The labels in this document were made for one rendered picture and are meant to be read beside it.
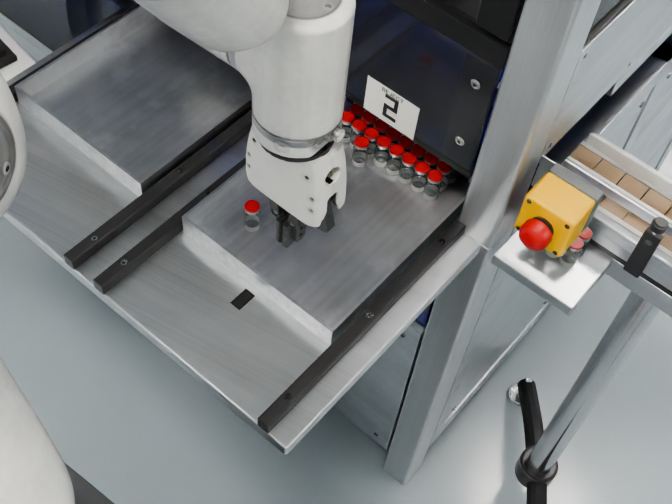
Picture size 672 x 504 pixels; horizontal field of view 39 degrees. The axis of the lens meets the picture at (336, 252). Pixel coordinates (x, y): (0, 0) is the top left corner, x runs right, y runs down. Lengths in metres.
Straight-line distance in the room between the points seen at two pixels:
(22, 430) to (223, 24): 0.31
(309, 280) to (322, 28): 0.54
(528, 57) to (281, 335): 0.45
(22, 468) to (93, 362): 1.52
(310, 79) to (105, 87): 0.72
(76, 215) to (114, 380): 0.90
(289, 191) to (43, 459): 0.37
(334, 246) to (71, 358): 1.07
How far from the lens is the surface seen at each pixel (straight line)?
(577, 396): 1.70
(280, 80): 0.80
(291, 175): 0.90
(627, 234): 1.32
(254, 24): 0.66
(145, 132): 1.40
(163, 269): 1.25
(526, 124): 1.12
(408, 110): 1.23
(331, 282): 1.24
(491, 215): 1.26
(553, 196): 1.19
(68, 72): 1.50
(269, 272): 1.24
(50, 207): 1.34
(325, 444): 2.09
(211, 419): 2.12
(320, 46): 0.77
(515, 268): 1.30
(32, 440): 0.69
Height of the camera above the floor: 1.92
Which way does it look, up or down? 55 degrees down
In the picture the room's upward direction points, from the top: 7 degrees clockwise
